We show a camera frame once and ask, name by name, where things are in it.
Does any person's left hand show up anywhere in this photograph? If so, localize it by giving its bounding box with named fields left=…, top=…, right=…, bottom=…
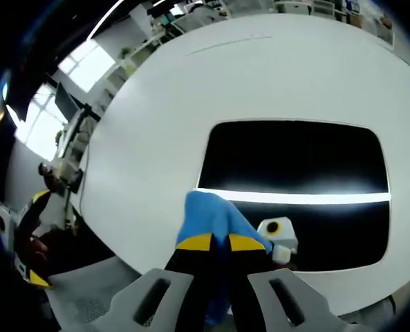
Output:
left=28, top=230, right=80, bottom=274

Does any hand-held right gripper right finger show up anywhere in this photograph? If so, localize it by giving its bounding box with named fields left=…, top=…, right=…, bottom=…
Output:
left=228, top=233, right=360, bottom=332

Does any computer monitor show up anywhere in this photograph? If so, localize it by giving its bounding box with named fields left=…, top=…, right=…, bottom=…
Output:
left=54, top=82, right=81, bottom=120

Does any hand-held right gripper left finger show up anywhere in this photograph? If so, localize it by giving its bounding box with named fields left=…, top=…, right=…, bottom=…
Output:
left=97, top=232, right=213, bottom=332

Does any black tablet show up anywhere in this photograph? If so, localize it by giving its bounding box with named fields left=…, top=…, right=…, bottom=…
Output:
left=196, top=119, right=392, bottom=274

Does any blue cleaning cloth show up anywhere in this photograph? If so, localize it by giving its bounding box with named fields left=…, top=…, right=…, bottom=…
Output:
left=175, top=190, right=273, bottom=326

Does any grey mesh chair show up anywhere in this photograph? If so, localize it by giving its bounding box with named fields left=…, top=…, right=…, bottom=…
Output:
left=45, top=255, right=150, bottom=332

